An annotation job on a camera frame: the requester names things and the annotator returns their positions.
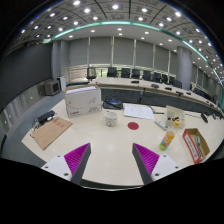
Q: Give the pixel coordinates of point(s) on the black stapler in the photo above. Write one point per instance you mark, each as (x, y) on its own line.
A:
(204, 117)

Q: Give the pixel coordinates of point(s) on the black power adapter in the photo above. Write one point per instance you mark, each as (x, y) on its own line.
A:
(46, 116)

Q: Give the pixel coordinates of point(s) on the black conference microphone console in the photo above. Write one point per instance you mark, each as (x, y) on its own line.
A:
(112, 104)

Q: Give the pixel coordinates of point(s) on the long curved conference table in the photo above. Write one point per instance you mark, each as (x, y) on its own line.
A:
(116, 82)

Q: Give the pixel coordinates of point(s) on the white desk organizer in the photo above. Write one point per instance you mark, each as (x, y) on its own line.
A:
(174, 112)

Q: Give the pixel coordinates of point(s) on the flat round red coaster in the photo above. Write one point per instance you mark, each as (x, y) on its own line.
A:
(133, 125)

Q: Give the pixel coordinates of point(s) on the white printed paper sheet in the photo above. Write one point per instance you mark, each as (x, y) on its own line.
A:
(138, 111)

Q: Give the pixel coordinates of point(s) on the row of black office chairs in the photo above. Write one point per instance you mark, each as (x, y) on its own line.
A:
(112, 71)

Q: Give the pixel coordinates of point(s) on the open cardboard box red flap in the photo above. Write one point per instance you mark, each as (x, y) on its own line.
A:
(191, 146)

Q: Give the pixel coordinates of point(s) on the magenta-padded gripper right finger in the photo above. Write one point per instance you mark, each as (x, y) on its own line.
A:
(148, 159)

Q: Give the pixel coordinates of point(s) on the round ceiling lights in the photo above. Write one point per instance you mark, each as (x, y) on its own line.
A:
(115, 6)

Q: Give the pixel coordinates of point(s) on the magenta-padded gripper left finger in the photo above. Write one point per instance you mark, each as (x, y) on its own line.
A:
(75, 159)

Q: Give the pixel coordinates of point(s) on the black marker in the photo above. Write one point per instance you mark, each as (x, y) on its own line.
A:
(174, 118)

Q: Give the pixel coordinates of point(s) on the white cardboard paper box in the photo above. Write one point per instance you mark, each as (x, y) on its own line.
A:
(82, 102)

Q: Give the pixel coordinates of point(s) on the yellow-capped clear drink bottle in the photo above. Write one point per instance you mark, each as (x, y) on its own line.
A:
(166, 140)

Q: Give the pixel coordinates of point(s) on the white patterned paper cup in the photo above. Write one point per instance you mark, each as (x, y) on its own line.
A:
(111, 119)

